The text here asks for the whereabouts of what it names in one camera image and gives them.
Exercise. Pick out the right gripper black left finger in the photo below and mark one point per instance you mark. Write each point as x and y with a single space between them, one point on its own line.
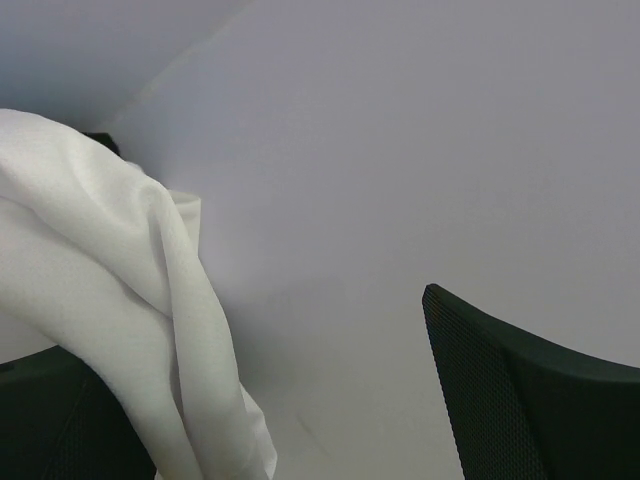
59 420

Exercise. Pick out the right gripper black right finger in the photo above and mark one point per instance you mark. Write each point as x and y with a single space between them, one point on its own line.
522 407

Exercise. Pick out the white t shirt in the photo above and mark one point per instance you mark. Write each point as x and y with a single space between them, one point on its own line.
103 260

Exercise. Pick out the folded black t shirt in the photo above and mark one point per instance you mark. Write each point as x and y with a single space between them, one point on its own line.
104 139

